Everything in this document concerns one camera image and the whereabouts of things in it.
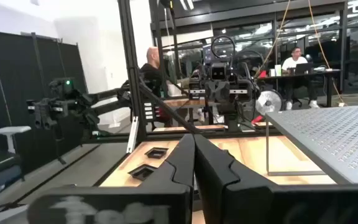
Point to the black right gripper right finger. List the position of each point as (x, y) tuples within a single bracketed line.
[(228, 193)]

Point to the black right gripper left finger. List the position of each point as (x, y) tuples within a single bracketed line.
[(176, 174)]

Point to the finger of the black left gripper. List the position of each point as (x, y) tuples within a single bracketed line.
[(212, 90), (223, 90)]

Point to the small red box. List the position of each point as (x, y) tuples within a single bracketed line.
[(262, 74)]

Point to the silver round disc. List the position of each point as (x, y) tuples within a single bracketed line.
[(269, 102)]

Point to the small red tool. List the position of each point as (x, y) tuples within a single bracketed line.
[(257, 119)]

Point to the white cup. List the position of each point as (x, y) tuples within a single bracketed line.
[(278, 70)]

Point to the person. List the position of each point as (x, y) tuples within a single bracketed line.
[(294, 62), (151, 74)]

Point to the silver aluminium profile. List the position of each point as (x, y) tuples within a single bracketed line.
[(133, 133)]

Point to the dark open laptop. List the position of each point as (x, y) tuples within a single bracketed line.
[(304, 68)]

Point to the black box white labels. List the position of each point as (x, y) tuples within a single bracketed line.
[(148, 110)]

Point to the black office desk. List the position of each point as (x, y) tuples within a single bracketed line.
[(322, 73)]

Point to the gray perforated metal shelf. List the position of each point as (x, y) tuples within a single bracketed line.
[(337, 137)]

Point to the black partition panel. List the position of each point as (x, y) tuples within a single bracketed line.
[(17, 77)]

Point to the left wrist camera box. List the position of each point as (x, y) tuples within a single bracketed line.
[(218, 71)]

